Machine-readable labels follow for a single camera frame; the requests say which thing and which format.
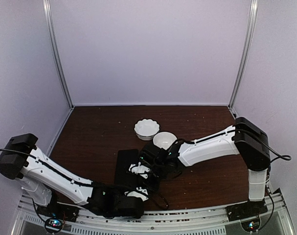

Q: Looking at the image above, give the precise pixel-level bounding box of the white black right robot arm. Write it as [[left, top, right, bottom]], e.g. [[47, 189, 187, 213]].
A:
[[129, 117, 271, 220]]

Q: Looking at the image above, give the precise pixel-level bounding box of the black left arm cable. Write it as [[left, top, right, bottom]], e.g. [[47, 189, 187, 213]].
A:
[[0, 148, 95, 188]]

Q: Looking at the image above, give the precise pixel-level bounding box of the aluminium left corner post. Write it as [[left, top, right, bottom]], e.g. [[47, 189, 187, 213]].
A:
[[43, 0, 74, 110]]

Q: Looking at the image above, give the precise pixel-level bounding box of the white round bowl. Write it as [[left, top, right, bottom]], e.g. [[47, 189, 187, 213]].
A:
[[153, 132, 177, 150]]

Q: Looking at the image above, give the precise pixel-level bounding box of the aluminium corner post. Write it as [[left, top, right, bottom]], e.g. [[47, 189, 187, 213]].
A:
[[43, 0, 74, 110], [228, 0, 258, 114]]

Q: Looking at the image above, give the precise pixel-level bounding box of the black zip tool case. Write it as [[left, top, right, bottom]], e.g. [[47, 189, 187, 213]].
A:
[[114, 149, 143, 188]]

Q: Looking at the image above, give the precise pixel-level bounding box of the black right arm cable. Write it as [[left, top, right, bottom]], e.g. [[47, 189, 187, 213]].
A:
[[233, 124, 292, 165]]

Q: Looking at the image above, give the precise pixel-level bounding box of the aluminium front rail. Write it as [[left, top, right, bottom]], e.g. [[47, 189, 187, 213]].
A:
[[10, 193, 295, 235]]

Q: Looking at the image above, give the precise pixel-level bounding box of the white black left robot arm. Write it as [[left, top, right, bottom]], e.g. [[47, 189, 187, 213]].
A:
[[0, 133, 144, 218]]

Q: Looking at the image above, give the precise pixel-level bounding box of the white scalloped bowl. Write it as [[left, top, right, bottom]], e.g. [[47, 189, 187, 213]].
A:
[[134, 119, 160, 141]]

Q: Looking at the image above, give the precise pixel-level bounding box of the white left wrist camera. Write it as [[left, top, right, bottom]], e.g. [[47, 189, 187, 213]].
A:
[[125, 187, 149, 202]]

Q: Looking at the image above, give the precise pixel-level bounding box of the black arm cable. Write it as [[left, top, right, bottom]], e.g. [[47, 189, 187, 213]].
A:
[[0, 148, 95, 188], [233, 124, 292, 165]]

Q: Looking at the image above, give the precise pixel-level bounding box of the aluminium right corner post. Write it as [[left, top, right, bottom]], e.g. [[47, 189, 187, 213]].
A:
[[228, 0, 258, 114]]

